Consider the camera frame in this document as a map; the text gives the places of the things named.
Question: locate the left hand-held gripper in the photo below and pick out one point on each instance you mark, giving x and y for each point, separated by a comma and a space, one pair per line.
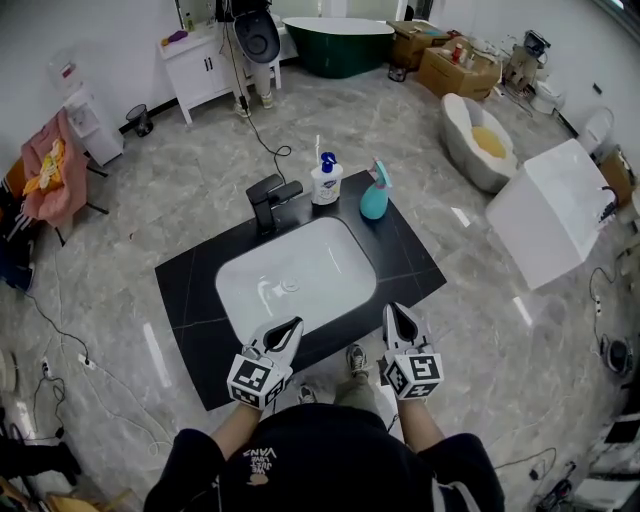
255, 380

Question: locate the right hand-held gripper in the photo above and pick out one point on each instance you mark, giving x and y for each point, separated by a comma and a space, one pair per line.
415, 375

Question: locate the person's left forearm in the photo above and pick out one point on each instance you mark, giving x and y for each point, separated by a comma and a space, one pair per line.
235, 430

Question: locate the person's right forearm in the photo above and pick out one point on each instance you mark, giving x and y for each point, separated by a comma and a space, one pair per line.
422, 425

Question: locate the white soap pump bottle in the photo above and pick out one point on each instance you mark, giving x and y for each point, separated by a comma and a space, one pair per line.
326, 187

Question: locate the red jar with white lid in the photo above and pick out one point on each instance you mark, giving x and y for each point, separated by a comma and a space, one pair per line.
457, 53

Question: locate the green bottle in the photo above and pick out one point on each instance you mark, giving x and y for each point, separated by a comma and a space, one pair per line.
190, 21

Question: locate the person's right shoe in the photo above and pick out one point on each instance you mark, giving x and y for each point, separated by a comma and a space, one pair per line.
358, 360

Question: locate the person's shoe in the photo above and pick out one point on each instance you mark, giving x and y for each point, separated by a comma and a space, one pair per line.
358, 360
307, 394

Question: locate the person's left shoe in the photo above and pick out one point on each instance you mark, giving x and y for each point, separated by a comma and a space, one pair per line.
307, 394

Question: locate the person's khaki trouser leg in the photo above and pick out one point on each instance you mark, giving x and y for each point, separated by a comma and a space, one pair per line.
356, 395

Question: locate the black stone table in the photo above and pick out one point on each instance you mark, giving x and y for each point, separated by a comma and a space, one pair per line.
190, 300

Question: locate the white sink basin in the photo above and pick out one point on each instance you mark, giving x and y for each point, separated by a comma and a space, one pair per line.
320, 260

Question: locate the person's black shirt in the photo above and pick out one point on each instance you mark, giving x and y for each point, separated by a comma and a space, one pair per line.
330, 460

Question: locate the white square bathtub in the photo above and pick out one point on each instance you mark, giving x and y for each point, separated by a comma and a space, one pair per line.
545, 220

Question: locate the egg-shaped cushion bed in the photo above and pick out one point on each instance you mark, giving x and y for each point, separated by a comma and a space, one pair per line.
465, 160

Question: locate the white power strip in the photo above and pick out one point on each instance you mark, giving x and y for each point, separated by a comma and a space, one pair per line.
597, 303
86, 361
46, 367

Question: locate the oval pack on floor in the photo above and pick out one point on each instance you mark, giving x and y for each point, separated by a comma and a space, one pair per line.
619, 355

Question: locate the black bathtub faucet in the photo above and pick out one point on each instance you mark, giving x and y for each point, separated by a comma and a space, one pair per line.
611, 202

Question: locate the pink cloth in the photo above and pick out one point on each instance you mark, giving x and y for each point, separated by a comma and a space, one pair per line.
70, 200

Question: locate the large cardboard box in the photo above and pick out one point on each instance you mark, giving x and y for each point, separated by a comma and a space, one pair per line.
450, 77

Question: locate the small black basket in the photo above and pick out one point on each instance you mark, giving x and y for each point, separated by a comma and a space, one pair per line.
397, 73

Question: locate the open cardboard box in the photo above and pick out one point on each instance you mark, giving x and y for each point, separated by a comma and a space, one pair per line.
617, 170

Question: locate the white oval toilet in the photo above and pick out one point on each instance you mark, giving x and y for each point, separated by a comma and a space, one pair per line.
597, 130

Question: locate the white water dispenser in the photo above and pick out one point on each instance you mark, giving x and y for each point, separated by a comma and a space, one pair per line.
95, 132

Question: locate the dark clothes pile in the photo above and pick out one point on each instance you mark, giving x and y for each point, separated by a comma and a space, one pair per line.
12, 230

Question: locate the white vanity cabinet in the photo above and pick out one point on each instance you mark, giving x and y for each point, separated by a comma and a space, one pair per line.
200, 70

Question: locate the cardboard box with teal lid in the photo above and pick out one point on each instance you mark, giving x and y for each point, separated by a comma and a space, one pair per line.
412, 45

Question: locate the yellow plush toy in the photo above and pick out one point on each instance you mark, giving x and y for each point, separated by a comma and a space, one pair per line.
47, 167

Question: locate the dark green bathtub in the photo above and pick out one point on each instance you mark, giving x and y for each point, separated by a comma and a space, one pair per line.
340, 50

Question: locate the purple brush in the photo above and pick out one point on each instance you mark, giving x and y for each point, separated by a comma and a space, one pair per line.
175, 37

